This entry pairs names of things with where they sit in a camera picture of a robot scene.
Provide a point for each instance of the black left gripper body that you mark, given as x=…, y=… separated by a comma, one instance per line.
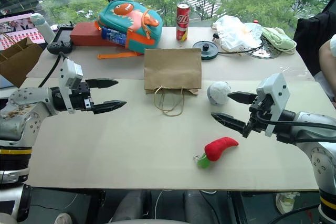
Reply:
x=81, y=96

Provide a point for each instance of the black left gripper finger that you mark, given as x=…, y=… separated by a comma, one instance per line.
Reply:
x=102, y=83
x=109, y=106

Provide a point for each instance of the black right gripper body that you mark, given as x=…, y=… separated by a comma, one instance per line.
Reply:
x=258, y=117

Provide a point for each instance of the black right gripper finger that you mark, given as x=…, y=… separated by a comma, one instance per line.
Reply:
x=229, y=120
x=242, y=97

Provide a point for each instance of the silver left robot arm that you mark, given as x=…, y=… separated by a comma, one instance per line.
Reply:
x=25, y=108

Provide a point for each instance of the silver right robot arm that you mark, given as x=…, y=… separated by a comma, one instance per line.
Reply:
x=313, y=132

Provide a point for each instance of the white plastic bag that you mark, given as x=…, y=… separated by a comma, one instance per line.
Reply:
x=233, y=32

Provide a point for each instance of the flat brown paper bag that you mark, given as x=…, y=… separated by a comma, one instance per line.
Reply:
x=172, y=70

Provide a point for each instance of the open brown paper bag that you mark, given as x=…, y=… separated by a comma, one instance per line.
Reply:
x=18, y=62

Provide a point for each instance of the white grey ball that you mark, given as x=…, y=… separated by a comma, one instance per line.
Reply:
x=218, y=93

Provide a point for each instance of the red chili pepper toy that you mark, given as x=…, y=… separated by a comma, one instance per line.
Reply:
x=219, y=148

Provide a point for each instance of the blue printed bottle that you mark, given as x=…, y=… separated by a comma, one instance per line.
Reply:
x=115, y=36

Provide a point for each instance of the silver metal plate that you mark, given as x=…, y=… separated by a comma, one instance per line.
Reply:
x=265, y=52

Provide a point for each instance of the red rectangular box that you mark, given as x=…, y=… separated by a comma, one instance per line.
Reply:
x=85, y=35

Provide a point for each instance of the black remote controller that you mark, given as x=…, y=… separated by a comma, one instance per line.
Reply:
x=61, y=39

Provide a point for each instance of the small black plug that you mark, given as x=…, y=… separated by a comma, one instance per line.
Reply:
x=215, y=37

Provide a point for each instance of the light green cloth pouch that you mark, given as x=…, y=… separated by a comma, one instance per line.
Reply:
x=278, y=39

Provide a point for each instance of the teal dinosaur backpack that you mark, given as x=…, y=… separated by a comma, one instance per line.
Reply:
x=131, y=19

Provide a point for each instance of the white thermos bottle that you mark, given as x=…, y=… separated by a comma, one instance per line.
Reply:
x=44, y=28

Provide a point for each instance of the white shoe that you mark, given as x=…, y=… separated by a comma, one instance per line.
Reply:
x=286, y=202

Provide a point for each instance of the laptop with pink screen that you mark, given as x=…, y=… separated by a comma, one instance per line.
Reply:
x=18, y=31

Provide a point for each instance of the black garment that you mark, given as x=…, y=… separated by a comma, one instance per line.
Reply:
x=312, y=37

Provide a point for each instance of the red soda can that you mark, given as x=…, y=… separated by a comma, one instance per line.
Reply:
x=183, y=22

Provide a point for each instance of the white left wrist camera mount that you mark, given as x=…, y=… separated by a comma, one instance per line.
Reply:
x=68, y=73

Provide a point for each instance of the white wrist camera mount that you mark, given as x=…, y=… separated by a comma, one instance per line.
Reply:
x=68, y=73
x=277, y=90

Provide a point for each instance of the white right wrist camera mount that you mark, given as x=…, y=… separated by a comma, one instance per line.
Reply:
x=277, y=90

